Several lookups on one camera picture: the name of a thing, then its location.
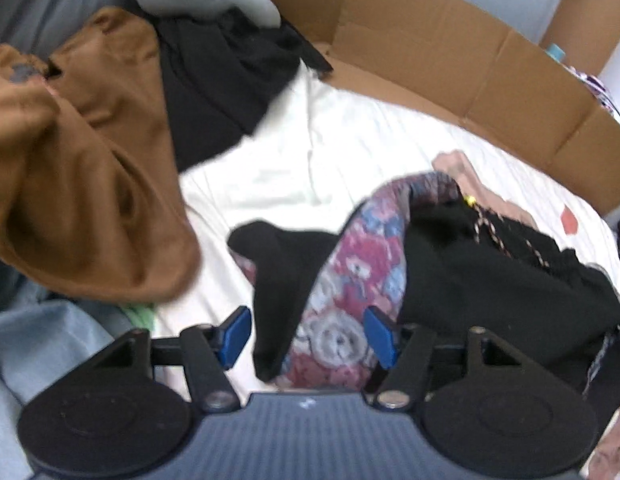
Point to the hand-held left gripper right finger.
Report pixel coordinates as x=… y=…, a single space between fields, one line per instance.
x=382 y=338

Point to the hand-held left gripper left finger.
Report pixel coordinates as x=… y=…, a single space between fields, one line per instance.
x=235 y=336

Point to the green cloth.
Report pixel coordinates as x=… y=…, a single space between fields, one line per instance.
x=139 y=316

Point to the white printed blanket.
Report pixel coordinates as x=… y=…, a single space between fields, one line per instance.
x=290 y=160

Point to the pink garment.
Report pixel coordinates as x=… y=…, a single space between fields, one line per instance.
x=469 y=175

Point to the light blue cloth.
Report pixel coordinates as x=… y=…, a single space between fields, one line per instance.
x=35 y=340

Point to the brown garment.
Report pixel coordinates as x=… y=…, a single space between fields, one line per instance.
x=80 y=160

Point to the black shirt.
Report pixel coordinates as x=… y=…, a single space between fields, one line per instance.
x=210 y=85

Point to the flattened cardboard sheet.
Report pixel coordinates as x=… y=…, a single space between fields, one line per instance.
x=439 y=60

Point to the purple patterned cloth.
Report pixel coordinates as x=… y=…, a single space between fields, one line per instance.
x=597 y=92

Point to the teal bottle cap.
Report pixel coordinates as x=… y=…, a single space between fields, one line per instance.
x=556 y=52

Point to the cardboard box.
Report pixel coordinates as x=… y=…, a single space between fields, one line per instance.
x=589 y=20

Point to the grey blue cloth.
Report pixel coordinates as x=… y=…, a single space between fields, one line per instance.
x=40 y=0

